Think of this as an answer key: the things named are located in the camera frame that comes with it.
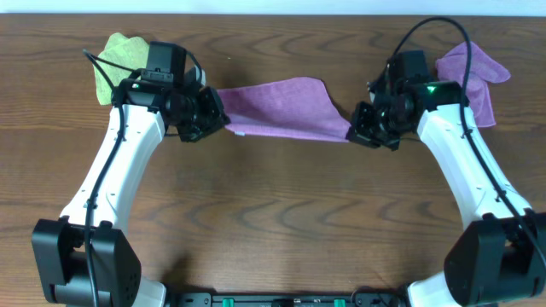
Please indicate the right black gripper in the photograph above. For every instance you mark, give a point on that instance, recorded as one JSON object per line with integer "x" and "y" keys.
{"x": 359, "y": 132}

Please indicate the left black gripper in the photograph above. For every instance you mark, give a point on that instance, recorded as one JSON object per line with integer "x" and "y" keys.
{"x": 215, "y": 114}

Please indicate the purple cloth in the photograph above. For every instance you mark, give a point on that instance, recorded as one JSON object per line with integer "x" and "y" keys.
{"x": 297, "y": 108}
{"x": 484, "y": 71}

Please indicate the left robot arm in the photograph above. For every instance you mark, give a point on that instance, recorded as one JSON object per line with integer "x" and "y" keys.
{"x": 84, "y": 257}

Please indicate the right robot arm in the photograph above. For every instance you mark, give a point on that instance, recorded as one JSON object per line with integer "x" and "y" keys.
{"x": 500, "y": 255}

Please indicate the green folded cloth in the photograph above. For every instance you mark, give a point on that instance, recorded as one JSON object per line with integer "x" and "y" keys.
{"x": 127, "y": 52}

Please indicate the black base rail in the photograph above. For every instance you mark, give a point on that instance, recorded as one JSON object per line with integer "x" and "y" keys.
{"x": 362, "y": 299}

